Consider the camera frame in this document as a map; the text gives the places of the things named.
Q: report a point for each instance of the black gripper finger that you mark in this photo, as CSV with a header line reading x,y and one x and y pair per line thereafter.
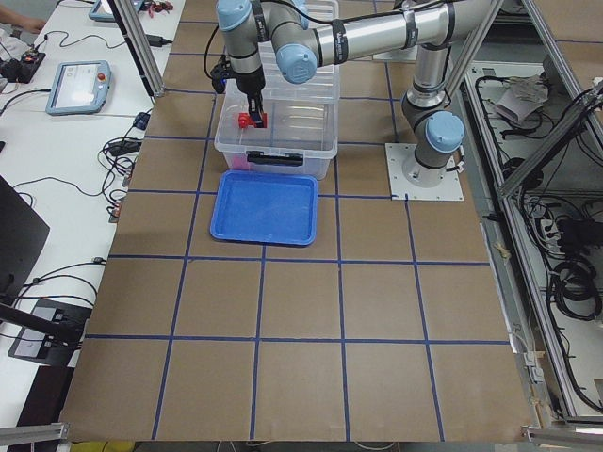
x,y
255,107

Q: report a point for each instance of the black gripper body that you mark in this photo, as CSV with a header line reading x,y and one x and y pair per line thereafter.
x,y
250,84

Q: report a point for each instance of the clear plastic box lid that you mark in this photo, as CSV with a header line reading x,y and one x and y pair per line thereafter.
x,y
283,24

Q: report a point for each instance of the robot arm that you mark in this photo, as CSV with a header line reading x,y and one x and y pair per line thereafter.
x,y
430,27

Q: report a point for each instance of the red block top pile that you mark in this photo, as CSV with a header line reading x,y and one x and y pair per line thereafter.
x,y
244,121

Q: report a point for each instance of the clear plastic storage box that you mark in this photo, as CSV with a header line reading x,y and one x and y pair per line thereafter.
x,y
302,119

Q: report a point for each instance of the red block far corner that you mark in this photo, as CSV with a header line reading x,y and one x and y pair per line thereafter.
x,y
240,162

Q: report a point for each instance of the blue plastic tray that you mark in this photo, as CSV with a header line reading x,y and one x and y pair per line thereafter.
x,y
267,208

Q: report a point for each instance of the black power adapter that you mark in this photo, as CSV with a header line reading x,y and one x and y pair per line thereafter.
x,y
157,41

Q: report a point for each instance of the teach pendant near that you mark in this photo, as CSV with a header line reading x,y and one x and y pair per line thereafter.
x,y
79,87

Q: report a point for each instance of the black monitor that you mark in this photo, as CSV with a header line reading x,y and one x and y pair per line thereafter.
x,y
23,235

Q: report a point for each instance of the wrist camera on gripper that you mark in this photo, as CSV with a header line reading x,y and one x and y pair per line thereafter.
x,y
220,73

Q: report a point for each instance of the black box latch handle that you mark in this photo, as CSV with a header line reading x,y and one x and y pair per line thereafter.
x,y
288,160

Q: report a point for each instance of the aluminium frame post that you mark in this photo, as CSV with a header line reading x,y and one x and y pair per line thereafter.
x,y
129,24

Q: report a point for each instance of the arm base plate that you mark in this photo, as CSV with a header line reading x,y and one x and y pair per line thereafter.
x,y
409,181

